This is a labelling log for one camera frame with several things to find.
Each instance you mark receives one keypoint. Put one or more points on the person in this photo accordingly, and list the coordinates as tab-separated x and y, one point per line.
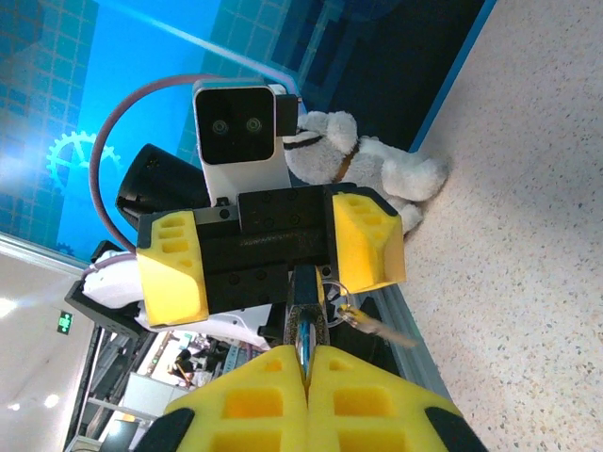
186	367

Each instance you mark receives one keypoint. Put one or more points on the green exit sign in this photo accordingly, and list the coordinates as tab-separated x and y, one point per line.
65	322

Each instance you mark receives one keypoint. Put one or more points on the wide aluminium base rail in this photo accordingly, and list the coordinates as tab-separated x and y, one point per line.
419	372

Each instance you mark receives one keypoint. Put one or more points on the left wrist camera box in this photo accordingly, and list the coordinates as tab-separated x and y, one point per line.
235	122

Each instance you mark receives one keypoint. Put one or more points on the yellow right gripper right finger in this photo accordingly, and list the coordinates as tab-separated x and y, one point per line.
367	414

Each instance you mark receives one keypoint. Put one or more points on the plush panda toy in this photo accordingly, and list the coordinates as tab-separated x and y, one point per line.
400	174

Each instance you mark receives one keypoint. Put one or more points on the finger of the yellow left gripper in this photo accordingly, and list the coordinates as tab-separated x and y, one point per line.
367	249
172	282

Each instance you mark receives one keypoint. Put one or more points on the blue table border strip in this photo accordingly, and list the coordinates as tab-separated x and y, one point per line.
454	70

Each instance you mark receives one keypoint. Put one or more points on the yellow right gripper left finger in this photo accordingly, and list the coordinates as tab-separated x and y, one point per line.
245	414

